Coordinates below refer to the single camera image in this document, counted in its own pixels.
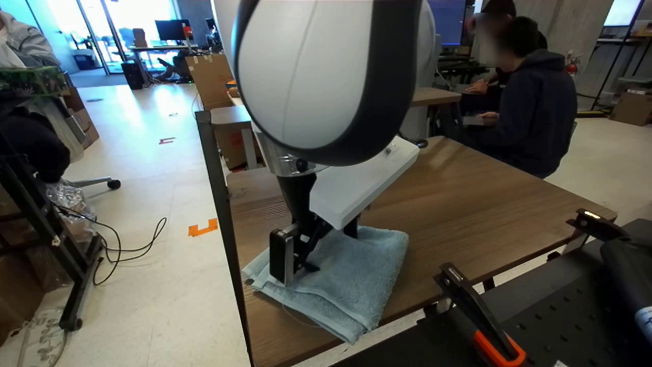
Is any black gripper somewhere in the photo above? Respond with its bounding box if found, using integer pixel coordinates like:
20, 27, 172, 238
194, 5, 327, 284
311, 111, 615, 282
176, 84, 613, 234
275, 169, 362, 275

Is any black orange bar clamp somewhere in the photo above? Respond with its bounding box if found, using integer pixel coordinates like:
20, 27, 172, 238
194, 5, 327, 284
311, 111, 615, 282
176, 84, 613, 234
431, 261, 530, 367
565, 206, 632, 245

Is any person in black hoodie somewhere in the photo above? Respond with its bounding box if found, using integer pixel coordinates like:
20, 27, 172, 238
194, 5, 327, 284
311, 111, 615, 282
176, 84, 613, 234
460, 0, 579, 180

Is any black floor cable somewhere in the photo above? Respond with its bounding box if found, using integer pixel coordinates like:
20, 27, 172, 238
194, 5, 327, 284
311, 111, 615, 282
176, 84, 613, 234
63, 201, 169, 287

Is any white wrist mount plate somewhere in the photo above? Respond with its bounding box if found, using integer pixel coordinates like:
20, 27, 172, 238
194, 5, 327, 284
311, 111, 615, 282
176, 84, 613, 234
310, 133, 422, 233

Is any black tripod pole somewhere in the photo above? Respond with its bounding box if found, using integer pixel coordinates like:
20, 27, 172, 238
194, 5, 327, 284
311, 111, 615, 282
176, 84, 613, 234
588, 0, 647, 114

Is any tall brown cardboard sheet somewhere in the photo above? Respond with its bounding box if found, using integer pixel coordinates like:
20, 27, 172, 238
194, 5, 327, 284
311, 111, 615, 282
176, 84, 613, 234
185, 50, 236, 114

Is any person in grey hoodie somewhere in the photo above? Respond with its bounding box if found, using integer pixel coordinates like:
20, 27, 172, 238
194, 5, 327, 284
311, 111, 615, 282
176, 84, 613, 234
0, 7, 65, 74

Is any black metal stand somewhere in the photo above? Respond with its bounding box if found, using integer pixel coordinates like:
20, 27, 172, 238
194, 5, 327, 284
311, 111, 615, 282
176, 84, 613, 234
0, 150, 108, 335

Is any cardboard box with tape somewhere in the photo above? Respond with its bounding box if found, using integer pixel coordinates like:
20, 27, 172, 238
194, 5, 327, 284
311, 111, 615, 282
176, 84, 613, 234
608, 89, 652, 129

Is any brown wooden desk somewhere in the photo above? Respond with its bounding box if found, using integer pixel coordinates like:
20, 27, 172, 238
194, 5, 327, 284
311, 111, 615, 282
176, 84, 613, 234
208, 85, 464, 171

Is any black cylinder with blue end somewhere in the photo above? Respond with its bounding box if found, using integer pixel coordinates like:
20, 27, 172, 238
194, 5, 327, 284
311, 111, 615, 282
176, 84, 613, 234
599, 236, 652, 345

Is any black office chair base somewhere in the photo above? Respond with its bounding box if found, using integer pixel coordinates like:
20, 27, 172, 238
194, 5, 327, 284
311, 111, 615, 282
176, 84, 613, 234
63, 176, 123, 194

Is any light blue terry towel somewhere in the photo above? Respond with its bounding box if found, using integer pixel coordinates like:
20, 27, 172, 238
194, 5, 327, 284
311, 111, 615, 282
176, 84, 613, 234
239, 224, 412, 345

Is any grey black wrist-mounted block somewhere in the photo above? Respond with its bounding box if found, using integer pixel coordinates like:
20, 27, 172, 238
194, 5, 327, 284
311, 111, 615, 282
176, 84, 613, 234
266, 223, 321, 287

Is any black perforated base board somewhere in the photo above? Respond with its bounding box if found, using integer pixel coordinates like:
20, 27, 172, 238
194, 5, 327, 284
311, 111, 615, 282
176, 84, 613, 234
332, 216, 652, 367

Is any black waste bin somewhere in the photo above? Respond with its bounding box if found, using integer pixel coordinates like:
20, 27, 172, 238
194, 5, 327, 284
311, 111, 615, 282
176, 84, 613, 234
119, 59, 148, 92

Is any black computer monitor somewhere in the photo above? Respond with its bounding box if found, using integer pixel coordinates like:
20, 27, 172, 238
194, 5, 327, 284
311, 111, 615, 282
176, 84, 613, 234
152, 19, 194, 42

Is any clear crumpled plastic bag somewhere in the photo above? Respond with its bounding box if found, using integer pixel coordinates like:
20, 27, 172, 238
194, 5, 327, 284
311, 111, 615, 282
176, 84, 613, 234
39, 181, 89, 221

